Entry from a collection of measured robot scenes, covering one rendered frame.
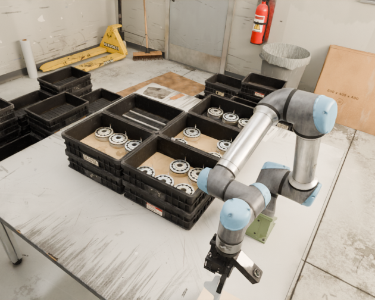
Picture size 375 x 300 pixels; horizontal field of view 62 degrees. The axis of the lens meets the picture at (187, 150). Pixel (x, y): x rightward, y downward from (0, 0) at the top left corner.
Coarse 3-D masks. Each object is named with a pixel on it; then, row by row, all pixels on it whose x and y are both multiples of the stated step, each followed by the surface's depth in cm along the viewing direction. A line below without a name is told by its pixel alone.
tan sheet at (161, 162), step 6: (156, 156) 165; (162, 156) 166; (144, 162) 160; (150, 162) 160; (156, 162) 161; (162, 162) 161; (168, 162) 161; (156, 168) 157; (162, 168) 157; (168, 168) 158; (156, 174) 153; (174, 180) 151; (180, 180) 151; (186, 180) 151; (192, 186) 148
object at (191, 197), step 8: (160, 136) 162; (144, 144) 156; (176, 144) 159; (136, 152) 151; (200, 152) 154; (216, 160) 150; (128, 168) 142; (136, 168) 141; (144, 176) 138; (152, 176) 137; (160, 184) 135; (168, 184) 134; (176, 192) 132; (184, 192) 131; (200, 192) 134; (192, 200) 130
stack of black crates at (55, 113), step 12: (60, 96) 264; (72, 96) 263; (24, 108) 240; (36, 108) 249; (48, 108) 258; (60, 108) 264; (72, 108) 265; (84, 108) 255; (36, 120) 239; (48, 120) 229; (60, 120) 239; (72, 120) 248; (36, 132) 249; (48, 132) 236
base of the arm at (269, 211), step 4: (272, 196) 136; (276, 196) 137; (272, 200) 136; (276, 200) 139; (268, 204) 135; (272, 204) 136; (268, 208) 136; (272, 208) 136; (264, 212) 134; (268, 212) 134; (272, 212) 135; (268, 216) 134; (272, 216) 136
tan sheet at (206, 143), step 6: (180, 132) 185; (180, 138) 180; (204, 138) 181; (210, 138) 182; (192, 144) 176; (198, 144) 176; (204, 144) 177; (210, 144) 177; (216, 144) 177; (204, 150) 172; (210, 150) 172; (216, 150) 173
